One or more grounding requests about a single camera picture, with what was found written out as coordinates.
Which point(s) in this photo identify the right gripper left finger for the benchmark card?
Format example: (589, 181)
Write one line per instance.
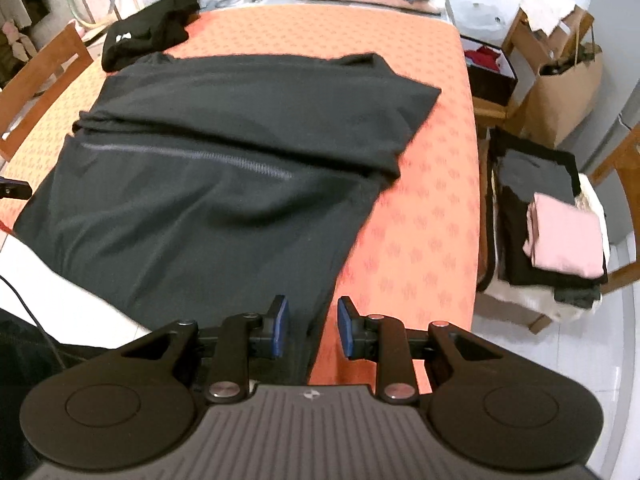
(214, 362)

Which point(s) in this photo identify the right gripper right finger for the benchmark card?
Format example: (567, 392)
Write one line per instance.
(443, 348)

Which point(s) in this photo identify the dark green zip garment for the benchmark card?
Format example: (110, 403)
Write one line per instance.
(200, 188)

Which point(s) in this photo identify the black folded clothes pile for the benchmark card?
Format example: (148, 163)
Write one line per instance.
(520, 168)

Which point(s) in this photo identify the orange patterned table cloth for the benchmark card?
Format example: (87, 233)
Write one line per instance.
(415, 259)

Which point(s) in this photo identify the pink folded cloth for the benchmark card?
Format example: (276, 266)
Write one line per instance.
(563, 239)

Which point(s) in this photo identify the black box red contents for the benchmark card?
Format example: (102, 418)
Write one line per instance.
(491, 75)

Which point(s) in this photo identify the brown paper bag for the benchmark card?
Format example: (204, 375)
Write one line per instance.
(567, 81)

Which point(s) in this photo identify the wooden chair with bag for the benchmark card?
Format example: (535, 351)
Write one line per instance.
(538, 50)

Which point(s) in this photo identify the black garment white logo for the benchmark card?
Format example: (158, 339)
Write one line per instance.
(156, 28)

